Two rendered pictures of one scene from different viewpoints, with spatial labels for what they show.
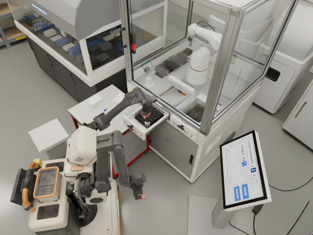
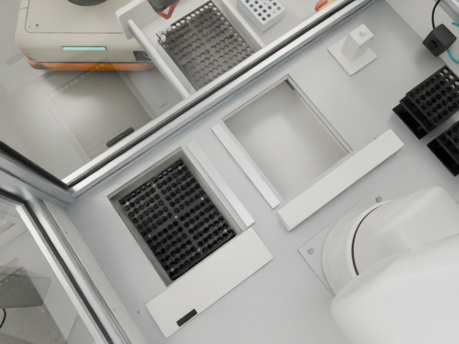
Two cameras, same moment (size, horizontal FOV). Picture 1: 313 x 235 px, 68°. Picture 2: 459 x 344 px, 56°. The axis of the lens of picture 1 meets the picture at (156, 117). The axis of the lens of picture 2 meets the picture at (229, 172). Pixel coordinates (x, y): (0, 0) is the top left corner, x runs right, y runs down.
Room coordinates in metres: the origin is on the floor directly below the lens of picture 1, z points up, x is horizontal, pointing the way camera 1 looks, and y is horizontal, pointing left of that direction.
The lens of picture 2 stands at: (1.65, -0.52, 1.88)
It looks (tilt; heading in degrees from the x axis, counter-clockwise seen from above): 74 degrees down; 101
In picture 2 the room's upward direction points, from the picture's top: 1 degrees counter-clockwise
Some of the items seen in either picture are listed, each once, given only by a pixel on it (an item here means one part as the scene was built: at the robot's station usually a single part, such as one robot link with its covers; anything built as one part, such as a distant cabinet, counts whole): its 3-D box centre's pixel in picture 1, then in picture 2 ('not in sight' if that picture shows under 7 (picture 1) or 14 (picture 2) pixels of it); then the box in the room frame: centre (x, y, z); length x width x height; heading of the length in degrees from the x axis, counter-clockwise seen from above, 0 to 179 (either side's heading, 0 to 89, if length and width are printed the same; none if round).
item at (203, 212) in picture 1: (223, 200); not in sight; (0.83, -0.61, 0.51); 0.50 x 0.45 x 1.02; 84
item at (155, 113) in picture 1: (149, 116); not in sight; (1.48, 0.07, 0.87); 0.22 x 0.18 x 0.06; 137
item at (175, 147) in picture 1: (187, 118); not in sight; (1.88, -0.38, 0.40); 1.03 x 0.95 x 0.80; 47
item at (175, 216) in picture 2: not in sight; (177, 219); (1.49, -0.38, 0.87); 0.22 x 0.18 x 0.06; 137
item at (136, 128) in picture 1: (133, 127); not in sight; (1.33, 0.20, 0.87); 0.29 x 0.02 x 0.11; 47
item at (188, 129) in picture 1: (183, 127); not in sight; (1.35, -0.24, 0.87); 0.29 x 0.02 x 0.11; 47
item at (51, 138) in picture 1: (60, 155); not in sight; (1.32, 1.01, 0.38); 0.30 x 0.30 x 0.76; 40
